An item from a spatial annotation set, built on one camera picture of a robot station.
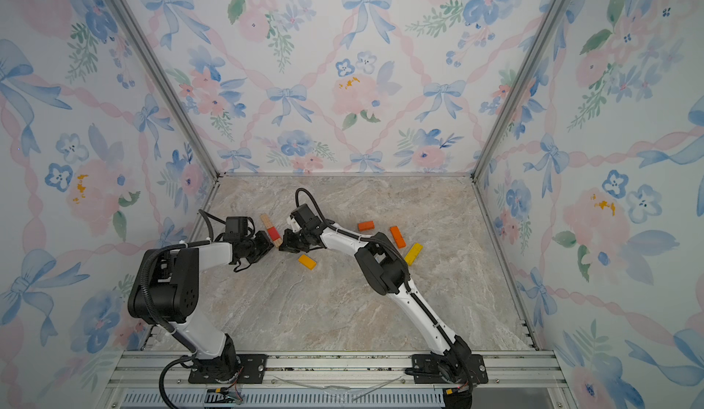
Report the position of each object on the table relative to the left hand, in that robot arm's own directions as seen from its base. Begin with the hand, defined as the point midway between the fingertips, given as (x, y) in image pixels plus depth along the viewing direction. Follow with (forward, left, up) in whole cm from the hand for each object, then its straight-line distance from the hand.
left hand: (276, 242), depth 99 cm
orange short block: (+8, -32, 0) cm, 33 cm away
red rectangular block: (+4, +1, 0) cm, 4 cm away
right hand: (-3, -2, 0) cm, 3 cm away
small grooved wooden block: (-1, -1, +1) cm, 2 cm away
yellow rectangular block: (-7, -12, -1) cm, 14 cm away
